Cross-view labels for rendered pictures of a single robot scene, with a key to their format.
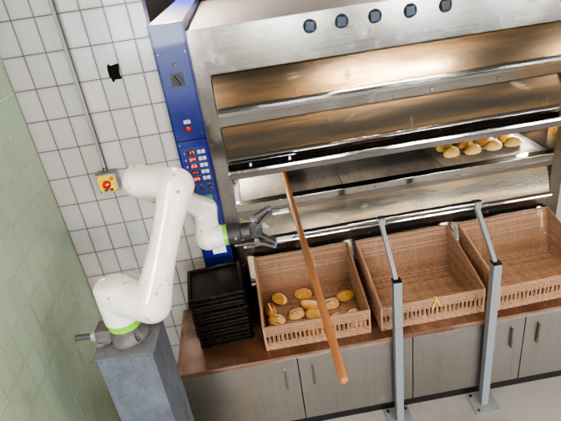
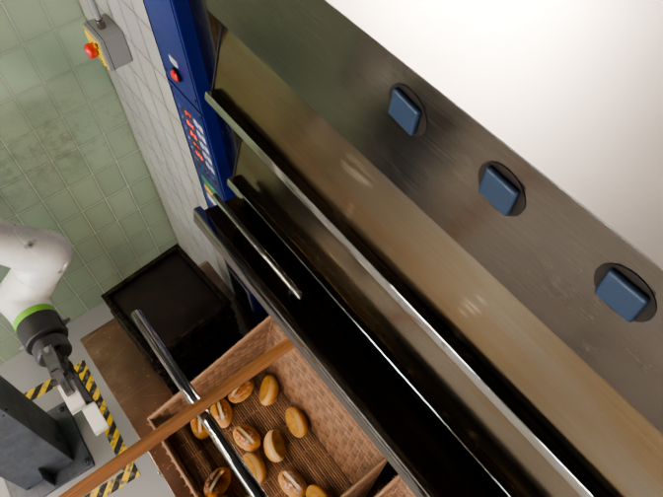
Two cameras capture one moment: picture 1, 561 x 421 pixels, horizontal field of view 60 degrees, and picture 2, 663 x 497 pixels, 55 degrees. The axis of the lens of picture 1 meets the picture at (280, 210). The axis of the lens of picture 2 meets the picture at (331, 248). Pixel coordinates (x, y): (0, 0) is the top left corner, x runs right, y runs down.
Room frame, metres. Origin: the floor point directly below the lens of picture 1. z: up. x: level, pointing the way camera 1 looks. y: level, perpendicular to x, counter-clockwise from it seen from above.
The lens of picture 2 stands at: (2.00, -0.66, 2.58)
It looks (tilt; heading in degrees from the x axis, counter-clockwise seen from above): 57 degrees down; 57
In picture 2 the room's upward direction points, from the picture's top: 3 degrees counter-clockwise
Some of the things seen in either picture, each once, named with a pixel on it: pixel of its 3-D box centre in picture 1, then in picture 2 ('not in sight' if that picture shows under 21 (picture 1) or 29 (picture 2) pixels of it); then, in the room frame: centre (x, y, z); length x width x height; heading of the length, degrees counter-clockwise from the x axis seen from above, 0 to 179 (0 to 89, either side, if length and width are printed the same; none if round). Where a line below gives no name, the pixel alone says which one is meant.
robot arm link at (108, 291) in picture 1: (120, 302); not in sight; (1.39, 0.60, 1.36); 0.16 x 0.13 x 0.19; 60
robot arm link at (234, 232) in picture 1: (235, 232); (44, 332); (1.81, 0.21, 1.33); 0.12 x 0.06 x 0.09; 2
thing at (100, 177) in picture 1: (108, 180); (107, 42); (2.29, 0.84, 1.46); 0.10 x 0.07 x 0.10; 93
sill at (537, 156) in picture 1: (395, 180); not in sight; (2.42, -0.66, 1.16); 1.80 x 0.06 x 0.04; 93
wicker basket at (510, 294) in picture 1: (523, 255); not in sight; (2.16, -1.30, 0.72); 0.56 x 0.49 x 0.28; 94
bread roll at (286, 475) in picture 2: (331, 302); (291, 482); (2.12, -0.20, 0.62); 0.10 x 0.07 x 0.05; 98
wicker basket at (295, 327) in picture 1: (309, 292); (264, 444); (2.11, -0.09, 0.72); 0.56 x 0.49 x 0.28; 92
